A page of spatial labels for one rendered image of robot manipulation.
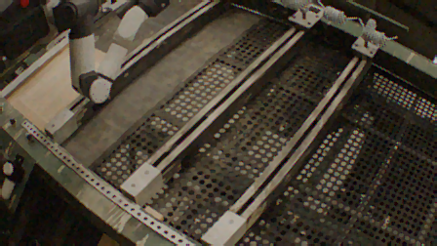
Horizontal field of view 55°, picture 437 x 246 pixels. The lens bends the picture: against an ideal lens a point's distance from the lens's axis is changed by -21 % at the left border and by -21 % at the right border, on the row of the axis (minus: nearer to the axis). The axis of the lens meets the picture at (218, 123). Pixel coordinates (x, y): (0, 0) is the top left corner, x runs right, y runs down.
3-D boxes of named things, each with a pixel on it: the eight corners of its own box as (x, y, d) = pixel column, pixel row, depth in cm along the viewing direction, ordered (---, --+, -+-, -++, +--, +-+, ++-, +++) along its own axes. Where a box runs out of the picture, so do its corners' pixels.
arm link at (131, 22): (147, 11, 153) (127, 48, 153) (147, 16, 162) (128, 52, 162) (130, 4, 153) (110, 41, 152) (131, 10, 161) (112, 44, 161)
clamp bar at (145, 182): (119, 197, 152) (103, 144, 135) (307, 20, 219) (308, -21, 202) (142, 214, 148) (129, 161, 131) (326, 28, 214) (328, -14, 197)
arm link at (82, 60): (82, 110, 148) (76, 41, 139) (67, 101, 157) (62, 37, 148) (111, 100, 155) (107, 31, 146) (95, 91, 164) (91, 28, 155)
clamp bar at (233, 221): (196, 247, 139) (189, 199, 122) (363, 46, 206) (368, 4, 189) (225, 263, 135) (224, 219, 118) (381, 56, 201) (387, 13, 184)
